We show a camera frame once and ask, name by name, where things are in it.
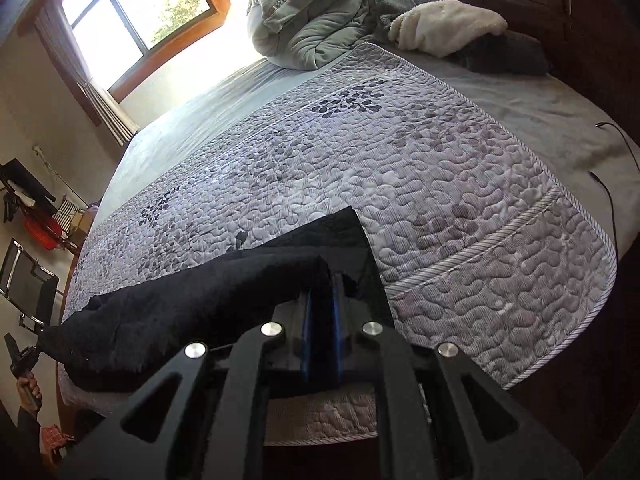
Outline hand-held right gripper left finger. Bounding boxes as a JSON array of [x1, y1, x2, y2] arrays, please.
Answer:
[[59, 287, 317, 480]]

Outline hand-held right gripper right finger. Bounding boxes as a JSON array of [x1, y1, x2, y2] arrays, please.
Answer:
[[330, 274, 586, 480]]

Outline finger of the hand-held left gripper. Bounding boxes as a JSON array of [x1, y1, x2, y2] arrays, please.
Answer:
[[27, 329, 57, 358]]

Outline black pants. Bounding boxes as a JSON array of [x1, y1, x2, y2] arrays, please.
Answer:
[[37, 206, 396, 393]]

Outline person's left forearm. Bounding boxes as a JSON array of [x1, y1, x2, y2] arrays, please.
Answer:
[[0, 402, 43, 480]]

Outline person's left hand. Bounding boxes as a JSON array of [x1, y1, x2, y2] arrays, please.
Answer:
[[16, 376, 43, 415]]

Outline black folding chair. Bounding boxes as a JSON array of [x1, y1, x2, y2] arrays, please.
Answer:
[[0, 239, 60, 333]]

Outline red patterned cloth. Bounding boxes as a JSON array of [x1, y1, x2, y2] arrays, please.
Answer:
[[41, 425, 68, 450]]

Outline red basket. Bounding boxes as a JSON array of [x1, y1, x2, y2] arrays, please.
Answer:
[[22, 212, 71, 251]]

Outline grey quilted bedspread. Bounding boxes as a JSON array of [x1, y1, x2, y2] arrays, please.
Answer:
[[57, 42, 617, 448]]

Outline striped brown curtain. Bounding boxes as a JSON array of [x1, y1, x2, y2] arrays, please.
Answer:
[[34, 0, 140, 147]]

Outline grey crumpled duvet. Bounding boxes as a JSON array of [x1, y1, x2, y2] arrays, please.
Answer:
[[55, 40, 640, 448]]

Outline pale green comforter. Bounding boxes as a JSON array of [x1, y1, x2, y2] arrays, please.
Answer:
[[246, 0, 396, 71]]

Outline dark grey pillow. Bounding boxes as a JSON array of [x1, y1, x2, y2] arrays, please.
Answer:
[[447, 30, 551, 77]]

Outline white fleece blanket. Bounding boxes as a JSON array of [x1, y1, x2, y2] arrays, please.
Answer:
[[387, 0, 508, 58]]

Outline grey fleece blanket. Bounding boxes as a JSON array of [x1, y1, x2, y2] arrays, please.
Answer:
[[371, 0, 432, 43]]

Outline wood framed window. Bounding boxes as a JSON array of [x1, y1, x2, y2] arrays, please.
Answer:
[[17, 0, 232, 103]]

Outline white wire rack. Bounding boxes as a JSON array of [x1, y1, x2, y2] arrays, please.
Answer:
[[52, 199, 81, 227]]

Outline black cable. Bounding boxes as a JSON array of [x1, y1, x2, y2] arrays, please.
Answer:
[[594, 121, 640, 163], [589, 171, 621, 261]]

